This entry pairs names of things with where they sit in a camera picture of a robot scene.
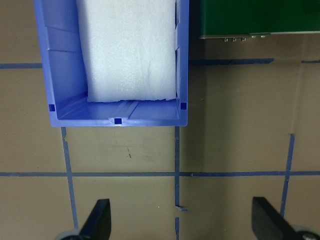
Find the left gripper black right finger empty-bin side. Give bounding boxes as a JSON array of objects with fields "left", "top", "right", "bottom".
[{"left": 251, "top": 196, "right": 298, "bottom": 240}]

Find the left gripper black left finger empty-bin side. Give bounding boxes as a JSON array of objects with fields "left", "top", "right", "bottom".
[{"left": 76, "top": 199, "right": 112, "bottom": 240}]

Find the blue bin with foam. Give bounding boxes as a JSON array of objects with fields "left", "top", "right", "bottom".
[{"left": 34, "top": 0, "right": 190, "bottom": 127}]

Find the white foam pad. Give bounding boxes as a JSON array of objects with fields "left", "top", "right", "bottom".
[{"left": 76, "top": 0, "right": 176, "bottom": 103}]

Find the green conveyor belt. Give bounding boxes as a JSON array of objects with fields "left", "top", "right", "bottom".
[{"left": 198, "top": 0, "right": 320, "bottom": 39}]

